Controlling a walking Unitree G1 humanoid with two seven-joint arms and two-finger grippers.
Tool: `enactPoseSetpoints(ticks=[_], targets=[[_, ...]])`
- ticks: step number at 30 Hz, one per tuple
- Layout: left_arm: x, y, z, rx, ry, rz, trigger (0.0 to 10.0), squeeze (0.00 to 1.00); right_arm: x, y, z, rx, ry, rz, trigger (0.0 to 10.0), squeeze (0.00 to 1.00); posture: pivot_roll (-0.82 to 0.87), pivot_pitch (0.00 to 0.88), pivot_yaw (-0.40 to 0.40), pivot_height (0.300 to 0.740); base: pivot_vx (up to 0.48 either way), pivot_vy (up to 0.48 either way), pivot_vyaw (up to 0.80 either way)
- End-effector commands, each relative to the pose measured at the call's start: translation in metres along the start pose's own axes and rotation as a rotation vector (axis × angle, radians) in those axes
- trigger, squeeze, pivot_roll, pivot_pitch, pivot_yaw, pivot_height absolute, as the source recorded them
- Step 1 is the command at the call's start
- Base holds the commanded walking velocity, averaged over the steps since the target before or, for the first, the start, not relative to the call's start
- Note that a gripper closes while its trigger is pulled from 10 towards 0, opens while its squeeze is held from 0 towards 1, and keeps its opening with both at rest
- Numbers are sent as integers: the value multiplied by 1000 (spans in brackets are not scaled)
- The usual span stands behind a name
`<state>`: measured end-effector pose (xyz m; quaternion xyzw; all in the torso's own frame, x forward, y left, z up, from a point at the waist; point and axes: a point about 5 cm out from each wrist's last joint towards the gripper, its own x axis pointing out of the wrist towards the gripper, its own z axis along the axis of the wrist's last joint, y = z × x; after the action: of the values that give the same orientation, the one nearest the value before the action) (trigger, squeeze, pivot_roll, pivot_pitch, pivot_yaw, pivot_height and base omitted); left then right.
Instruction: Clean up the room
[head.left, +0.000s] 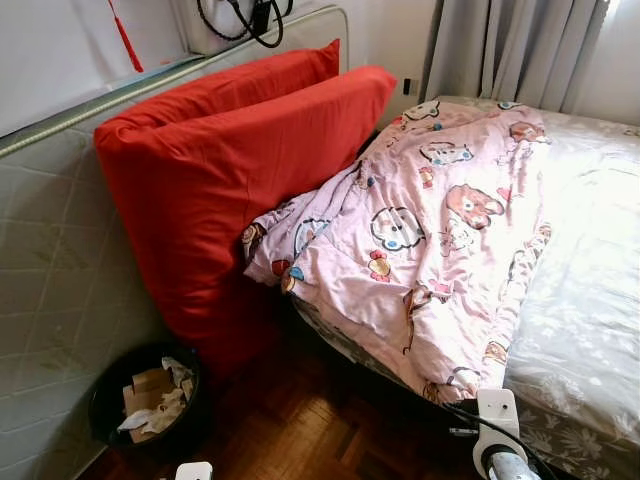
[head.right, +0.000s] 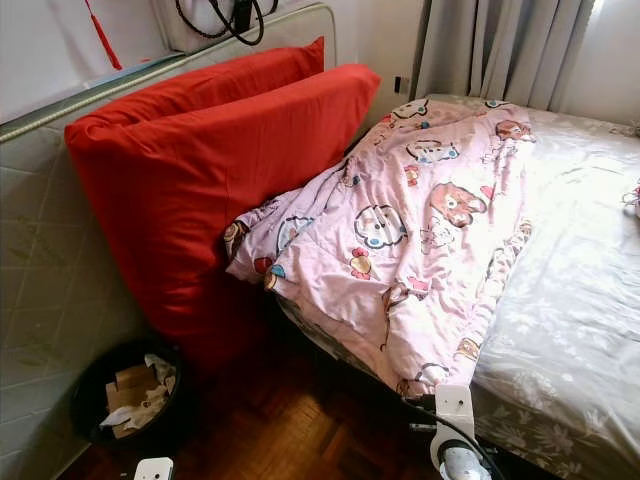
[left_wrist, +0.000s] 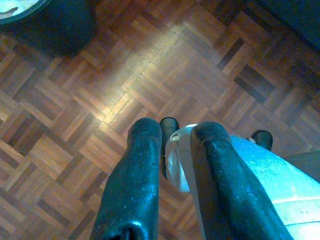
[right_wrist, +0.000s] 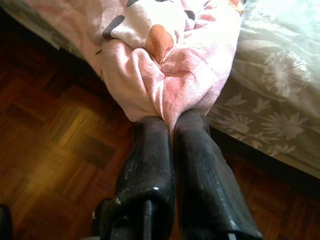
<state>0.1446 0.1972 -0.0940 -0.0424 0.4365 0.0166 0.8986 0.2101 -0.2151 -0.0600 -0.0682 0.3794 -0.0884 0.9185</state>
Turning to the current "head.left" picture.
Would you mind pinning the red hanging tassel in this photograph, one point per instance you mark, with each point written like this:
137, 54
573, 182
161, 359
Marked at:
127, 45

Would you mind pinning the white crumpled paper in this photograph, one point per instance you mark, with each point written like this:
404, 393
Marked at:
180, 372

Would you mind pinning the brown cardboard piece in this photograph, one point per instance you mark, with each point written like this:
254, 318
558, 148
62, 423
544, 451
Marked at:
150, 385

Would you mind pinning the pink cartoon blanket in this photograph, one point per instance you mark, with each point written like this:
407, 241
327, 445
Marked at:
420, 250

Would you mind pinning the black power adapter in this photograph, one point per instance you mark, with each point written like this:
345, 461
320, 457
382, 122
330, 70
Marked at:
263, 15

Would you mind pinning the grey curtain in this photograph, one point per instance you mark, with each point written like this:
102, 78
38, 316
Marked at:
510, 50

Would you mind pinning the large red cushion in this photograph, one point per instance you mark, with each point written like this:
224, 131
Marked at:
230, 180
250, 75

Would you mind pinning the black waste bin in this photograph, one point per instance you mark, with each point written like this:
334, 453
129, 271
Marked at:
105, 400

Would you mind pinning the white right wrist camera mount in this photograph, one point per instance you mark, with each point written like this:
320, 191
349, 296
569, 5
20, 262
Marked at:
497, 410

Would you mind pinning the beige floral bed sheet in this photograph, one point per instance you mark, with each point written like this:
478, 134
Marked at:
590, 280

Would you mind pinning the wall socket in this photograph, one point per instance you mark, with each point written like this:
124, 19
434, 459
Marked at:
408, 87

